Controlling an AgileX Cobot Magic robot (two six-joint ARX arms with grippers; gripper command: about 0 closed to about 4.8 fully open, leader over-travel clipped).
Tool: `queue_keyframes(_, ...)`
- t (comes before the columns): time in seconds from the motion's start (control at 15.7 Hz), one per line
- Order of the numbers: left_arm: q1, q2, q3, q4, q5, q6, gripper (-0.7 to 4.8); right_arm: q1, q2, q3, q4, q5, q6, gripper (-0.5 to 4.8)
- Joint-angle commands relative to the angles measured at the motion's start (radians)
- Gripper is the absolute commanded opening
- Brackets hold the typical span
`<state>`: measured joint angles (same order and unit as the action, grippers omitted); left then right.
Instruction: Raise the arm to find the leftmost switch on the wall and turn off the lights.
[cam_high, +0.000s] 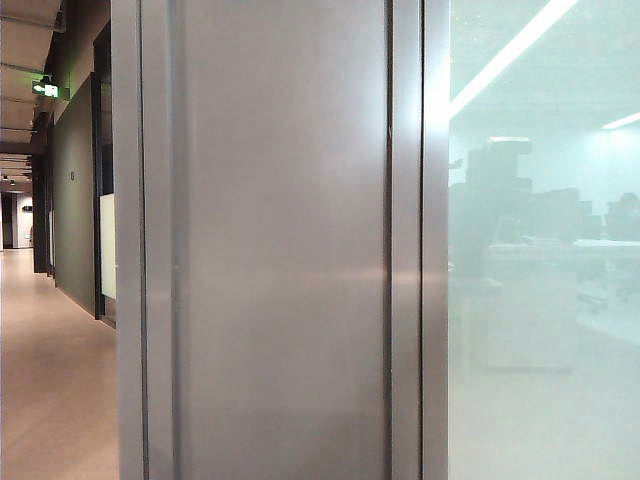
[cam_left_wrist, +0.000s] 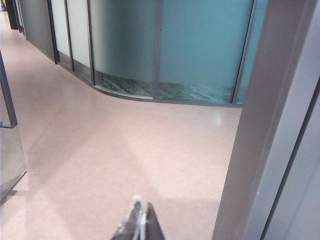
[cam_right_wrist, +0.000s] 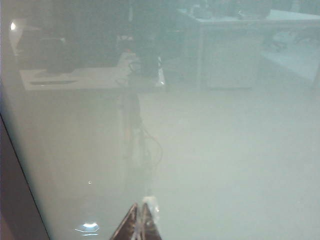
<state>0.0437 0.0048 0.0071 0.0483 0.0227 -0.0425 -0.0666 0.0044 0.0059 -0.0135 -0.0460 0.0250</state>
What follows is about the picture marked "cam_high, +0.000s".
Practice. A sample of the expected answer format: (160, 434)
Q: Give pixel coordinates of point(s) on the frosted door glass pane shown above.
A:
(107, 245)

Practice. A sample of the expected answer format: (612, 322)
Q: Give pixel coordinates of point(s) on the green illuminated exit sign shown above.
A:
(50, 90)

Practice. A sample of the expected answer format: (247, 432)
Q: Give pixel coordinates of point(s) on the black corridor door frame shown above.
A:
(95, 200)
(42, 200)

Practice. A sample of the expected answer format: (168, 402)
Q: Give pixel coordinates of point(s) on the gray ceiling pipe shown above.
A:
(60, 17)

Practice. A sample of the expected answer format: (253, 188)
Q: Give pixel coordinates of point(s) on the gray metal partition column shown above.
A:
(280, 250)

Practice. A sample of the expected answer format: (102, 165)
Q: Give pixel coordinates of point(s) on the frosted glass partition panel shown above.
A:
(550, 400)

